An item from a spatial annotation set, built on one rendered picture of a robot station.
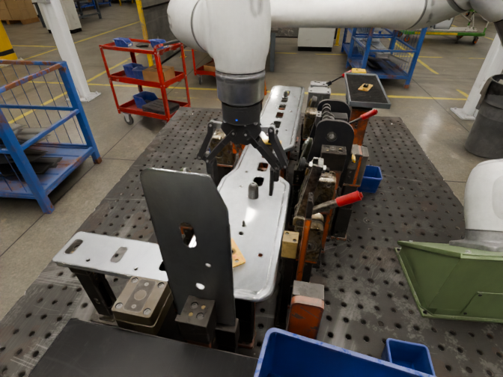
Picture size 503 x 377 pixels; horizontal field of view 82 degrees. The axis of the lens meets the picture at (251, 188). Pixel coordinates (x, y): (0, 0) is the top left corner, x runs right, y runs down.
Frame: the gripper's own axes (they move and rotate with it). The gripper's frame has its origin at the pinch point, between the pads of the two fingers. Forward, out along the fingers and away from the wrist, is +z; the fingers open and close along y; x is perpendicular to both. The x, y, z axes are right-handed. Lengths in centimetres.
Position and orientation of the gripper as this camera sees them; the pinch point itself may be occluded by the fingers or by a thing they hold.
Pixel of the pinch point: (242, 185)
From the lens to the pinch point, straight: 68.2
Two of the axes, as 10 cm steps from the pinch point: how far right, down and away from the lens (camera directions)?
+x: -2.0, 5.8, -7.9
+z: 0.0, 8.0, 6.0
